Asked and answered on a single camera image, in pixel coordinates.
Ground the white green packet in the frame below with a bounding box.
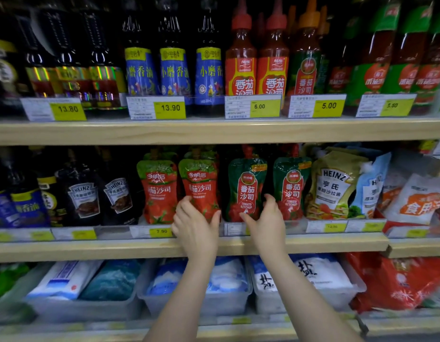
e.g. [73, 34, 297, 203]
[421, 285, 440, 309]

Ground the wooden shelf board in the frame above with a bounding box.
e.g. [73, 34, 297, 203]
[0, 233, 390, 263]
[0, 116, 440, 146]
[382, 237, 440, 260]

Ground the clear plastic bin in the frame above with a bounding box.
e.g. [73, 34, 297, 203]
[0, 261, 53, 325]
[245, 254, 367, 315]
[25, 261, 143, 324]
[137, 258, 253, 317]

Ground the dark bottle holographic label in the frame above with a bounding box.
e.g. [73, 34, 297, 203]
[45, 7, 93, 108]
[80, 5, 127, 110]
[16, 7, 56, 99]

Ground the sesame oil bottle blue label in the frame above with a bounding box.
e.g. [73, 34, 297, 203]
[121, 0, 160, 97]
[157, 0, 193, 105]
[194, 0, 225, 116]

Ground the dark bottle white round label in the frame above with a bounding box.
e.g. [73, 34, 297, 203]
[0, 35, 26, 116]

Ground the black sauce pouch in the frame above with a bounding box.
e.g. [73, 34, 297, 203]
[98, 161, 139, 226]
[55, 161, 102, 227]

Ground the green label chili sauce bottle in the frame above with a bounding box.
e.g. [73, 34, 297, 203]
[327, 10, 363, 100]
[345, 0, 402, 107]
[410, 0, 440, 115]
[380, 0, 434, 96]

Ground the yellow salad dressing pouch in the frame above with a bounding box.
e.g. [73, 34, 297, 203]
[306, 150, 369, 221]

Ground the dark bottle blue yellow label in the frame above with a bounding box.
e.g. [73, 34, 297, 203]
[5, 149, 50, 228]
[0, 153, 19, 229]

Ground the person's left hand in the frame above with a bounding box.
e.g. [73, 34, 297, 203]
[171, 196, 221, 260]

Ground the white yellow price tag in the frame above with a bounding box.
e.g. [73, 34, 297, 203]
[126, 95, 187, 121]
[224, 222, 251, 237]
[20, 97, 87, 122]
[306, 220, 348, 234]
[345, 219, 387, 233]
[51, 227, 98, 241]
[129, 225, 174, 239]
[0, 228, 55, 243]
[356, 93, 417, 118]
[386, 226, 430, 239]
[288, 94, 347, 119]
[224, 95, 282, 119]

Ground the white bag orange print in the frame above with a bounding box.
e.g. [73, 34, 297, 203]
[376, 164, 413, 212]
[383, 174, 440, 226]

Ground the blue salad dressing pouch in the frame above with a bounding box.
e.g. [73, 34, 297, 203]
[348, 152, 392, 220]

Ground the teal salt bag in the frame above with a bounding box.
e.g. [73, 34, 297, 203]
[78, 259, 142, 302]

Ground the person's right hand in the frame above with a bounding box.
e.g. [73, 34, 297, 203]
[239, 194, 287, 259]

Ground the red bag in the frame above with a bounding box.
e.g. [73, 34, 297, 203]
[345, 252, 440, 314]

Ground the red cap ketchup bottle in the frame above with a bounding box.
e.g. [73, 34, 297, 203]
[256, 0, 290, 108]
[225, 0, 258, 97]

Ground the orange cap ketchup bottle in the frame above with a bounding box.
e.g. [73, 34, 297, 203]
[287, 0, 322, 97]

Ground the green ketchup pouch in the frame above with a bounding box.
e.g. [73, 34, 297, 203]
[226, 145, 268, 223]
[273, 144, 312, 221]

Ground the person's right forearm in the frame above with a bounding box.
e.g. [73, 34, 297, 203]
[258, 256, 365, 342]

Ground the red ketchup pouch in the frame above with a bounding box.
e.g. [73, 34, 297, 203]
[137, 159, 179, 225]
[178, 157, 221, 223]

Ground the person's left forearm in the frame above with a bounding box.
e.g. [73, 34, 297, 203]
[143, 256, 211, 342]

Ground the white salt bag black print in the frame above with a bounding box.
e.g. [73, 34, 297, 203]
[249, 256, 278, 293]
[291, 253, 354, 291]

